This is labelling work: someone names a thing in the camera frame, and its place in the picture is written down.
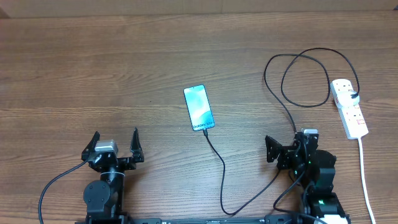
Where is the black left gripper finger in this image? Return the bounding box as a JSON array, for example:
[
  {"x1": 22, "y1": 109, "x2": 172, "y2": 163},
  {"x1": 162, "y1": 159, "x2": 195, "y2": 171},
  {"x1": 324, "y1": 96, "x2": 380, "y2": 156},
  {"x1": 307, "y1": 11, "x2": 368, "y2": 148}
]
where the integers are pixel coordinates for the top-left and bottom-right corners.
[
  {"x1": 81, "y1": 131, "x2": 100, "y2": 156},
  {"x1": 130, "y1": 128, "x2": 144, "y2": 163}
]

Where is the blue smartphone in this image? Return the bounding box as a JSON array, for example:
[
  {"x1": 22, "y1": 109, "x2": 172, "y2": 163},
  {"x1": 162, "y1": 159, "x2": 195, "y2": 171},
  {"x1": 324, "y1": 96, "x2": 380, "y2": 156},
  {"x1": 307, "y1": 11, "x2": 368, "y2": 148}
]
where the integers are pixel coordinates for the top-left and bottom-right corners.
[{"x1": 183, "y1": 85, "x2": 215, "y2": 131}]

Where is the black charger cable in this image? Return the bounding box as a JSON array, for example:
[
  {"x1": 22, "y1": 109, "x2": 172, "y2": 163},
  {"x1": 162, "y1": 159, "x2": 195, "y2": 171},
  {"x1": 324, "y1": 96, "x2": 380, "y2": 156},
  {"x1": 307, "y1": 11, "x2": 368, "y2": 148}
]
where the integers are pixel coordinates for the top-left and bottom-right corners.
[{"x1": 202, "y1": 47, "x2": 361, "y2": 217}]

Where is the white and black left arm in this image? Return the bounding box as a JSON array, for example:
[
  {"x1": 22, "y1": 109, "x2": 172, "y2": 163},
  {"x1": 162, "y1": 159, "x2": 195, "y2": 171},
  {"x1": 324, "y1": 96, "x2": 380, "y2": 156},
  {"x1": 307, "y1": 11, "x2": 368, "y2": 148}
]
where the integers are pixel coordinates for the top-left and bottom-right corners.
[{"x1": 81, "y1": 128, "x2": 144, "y2": 223}]

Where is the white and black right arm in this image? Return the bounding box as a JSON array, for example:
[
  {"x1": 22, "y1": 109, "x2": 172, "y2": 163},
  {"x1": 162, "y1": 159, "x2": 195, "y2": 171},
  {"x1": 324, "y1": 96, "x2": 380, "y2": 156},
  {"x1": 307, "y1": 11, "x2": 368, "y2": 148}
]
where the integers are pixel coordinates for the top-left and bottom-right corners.
[{"x1": 264, "y1": 129, "x2": 351, "y2": 224}]

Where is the white charger plug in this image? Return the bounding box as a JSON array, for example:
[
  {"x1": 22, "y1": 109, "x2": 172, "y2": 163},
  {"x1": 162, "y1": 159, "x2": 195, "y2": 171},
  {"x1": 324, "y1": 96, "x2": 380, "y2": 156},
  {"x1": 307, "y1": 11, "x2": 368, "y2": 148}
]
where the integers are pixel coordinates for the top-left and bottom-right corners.
[{"x1": 335, "y1": 91, "x2": 360, "y2": 108}]

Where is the white power strip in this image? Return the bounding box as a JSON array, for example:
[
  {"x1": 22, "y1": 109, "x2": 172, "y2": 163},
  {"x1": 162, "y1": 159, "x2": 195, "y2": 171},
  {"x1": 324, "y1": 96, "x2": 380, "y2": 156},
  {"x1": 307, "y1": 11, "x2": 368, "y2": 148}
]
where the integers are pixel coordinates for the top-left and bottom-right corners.
[{"x1": 330, "y1": 79, "x2": 369, "y2": 139}]

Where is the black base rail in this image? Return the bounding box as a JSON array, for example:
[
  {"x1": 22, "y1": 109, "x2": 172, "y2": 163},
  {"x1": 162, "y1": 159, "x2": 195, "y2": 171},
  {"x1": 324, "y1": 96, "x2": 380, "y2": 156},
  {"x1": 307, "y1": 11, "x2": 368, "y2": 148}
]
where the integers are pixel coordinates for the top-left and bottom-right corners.
[{"x1": 74, "y1": 213, "x2": 352, "y2": 224}]

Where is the white power strip cord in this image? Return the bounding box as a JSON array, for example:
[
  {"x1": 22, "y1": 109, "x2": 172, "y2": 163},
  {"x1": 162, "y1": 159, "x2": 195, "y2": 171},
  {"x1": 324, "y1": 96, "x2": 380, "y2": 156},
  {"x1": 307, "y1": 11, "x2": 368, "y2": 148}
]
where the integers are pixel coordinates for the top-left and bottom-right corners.
[{"x1": 357, "y1": 138, "x2": 377, "y2": 224}]

